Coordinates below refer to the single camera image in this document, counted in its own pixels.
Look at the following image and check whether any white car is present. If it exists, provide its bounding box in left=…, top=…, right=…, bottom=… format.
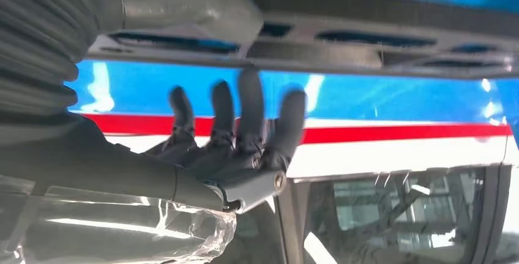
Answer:
left=101, top=132, right=519, bottom=264

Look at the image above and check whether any red barrier belt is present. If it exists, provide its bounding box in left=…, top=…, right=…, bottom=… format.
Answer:
left=83, top=113, right=512, bottom=146

